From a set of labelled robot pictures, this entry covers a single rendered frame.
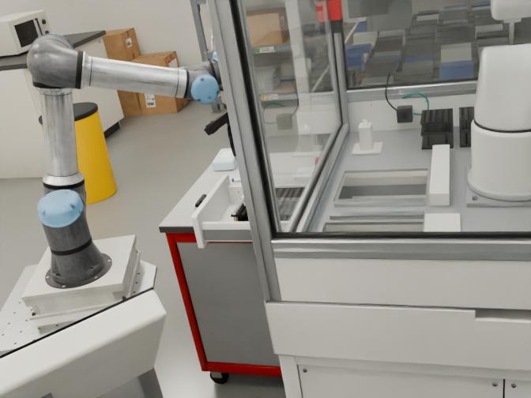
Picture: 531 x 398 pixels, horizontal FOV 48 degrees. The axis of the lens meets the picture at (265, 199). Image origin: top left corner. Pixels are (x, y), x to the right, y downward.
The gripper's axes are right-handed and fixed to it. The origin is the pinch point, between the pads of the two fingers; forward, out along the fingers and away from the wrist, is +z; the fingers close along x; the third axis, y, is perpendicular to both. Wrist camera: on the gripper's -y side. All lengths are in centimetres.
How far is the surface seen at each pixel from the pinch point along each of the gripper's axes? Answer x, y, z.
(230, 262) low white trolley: 1.4, -10.8, 37.8
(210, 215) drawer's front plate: -15.8, -7.5, 9.8
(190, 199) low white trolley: 21.4, -27.9, 21.9
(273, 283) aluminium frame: -69, 23, -1
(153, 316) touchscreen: -103, 13, -19
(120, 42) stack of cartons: 387, -212, 22
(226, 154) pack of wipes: 53, -21, 17
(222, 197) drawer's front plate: -4.7, -6.5, 9.3
